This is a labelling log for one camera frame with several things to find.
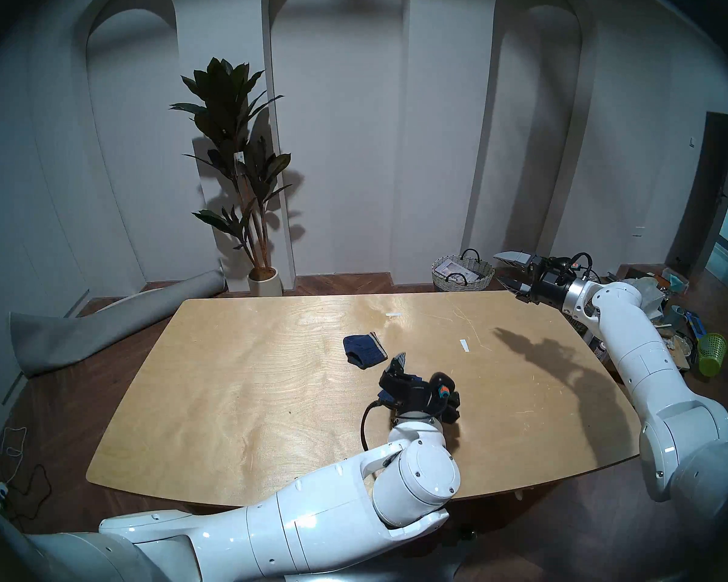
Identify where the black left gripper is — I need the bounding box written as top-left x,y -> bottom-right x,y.
378,351 -> 462,425

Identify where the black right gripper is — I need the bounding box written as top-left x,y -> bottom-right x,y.
494,251 -> 577,313

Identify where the clear plastic bag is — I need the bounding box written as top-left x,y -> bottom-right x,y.
640,276 -> 667,315

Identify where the white plant pot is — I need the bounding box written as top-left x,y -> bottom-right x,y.
248,267 -> 284,296

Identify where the light wooden table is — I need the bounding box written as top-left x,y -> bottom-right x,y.
86,290 -> 655,510

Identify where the dark door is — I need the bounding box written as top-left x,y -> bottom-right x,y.
667,111 -> 728,272

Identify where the green plastic basket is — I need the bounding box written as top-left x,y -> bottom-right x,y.
696,333 -> 728,378

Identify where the tall dark green plant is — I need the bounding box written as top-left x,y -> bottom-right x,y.
170,57 -> 293,271

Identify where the rolled grey carpet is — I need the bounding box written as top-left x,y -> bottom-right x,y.
9,269 -> 227,378

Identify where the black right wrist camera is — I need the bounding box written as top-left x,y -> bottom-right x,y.
555,253 -> 593,279

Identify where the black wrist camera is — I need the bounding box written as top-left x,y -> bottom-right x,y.
431,373 -> 462,407
555,253 -> 593,279

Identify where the wicker basket with handles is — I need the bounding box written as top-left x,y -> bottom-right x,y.
431,248 -> 496,293

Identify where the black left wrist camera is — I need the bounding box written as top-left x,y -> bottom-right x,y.
431,373 -> 462,407

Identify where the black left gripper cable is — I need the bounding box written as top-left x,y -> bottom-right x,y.
361,401 -> 383,451

